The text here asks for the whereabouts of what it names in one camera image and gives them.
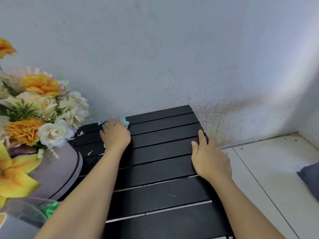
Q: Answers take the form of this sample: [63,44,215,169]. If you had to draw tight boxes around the person's left hand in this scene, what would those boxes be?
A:
[100,119,131,152]

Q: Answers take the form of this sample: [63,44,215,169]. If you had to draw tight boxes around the person's right hand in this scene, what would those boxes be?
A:
[191,130,233,183]

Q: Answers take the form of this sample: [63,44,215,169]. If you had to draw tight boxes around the teal cleaning cloth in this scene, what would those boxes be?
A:
[104,117,130,130]

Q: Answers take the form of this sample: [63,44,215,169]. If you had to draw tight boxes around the black slatted table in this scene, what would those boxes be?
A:
[57,105,235,239]

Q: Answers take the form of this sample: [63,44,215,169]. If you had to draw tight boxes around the person's right forearm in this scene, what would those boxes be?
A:
[206,177,287,239]

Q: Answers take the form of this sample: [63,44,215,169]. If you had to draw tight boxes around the person's left forearm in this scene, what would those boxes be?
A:
[34,146,127,239]

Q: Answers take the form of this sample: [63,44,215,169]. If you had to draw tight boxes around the scattered white petal scraps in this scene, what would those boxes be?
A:
[67,120,108,157]

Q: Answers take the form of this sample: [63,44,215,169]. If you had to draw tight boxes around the round pink flower box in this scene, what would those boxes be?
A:
[7,140,83,200]

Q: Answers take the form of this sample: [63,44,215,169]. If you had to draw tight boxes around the artificial flower bouquet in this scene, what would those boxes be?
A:
[0,38,90,159]

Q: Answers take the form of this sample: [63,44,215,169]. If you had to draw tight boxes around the yellow ribbon bow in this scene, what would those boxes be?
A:
[0,140,43,209]

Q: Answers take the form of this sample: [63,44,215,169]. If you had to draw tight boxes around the clear plastic wrap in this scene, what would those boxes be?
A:
[0,195,64,239]

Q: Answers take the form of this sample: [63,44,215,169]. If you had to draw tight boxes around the grey cushion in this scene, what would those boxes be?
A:
[296,162,319,201]

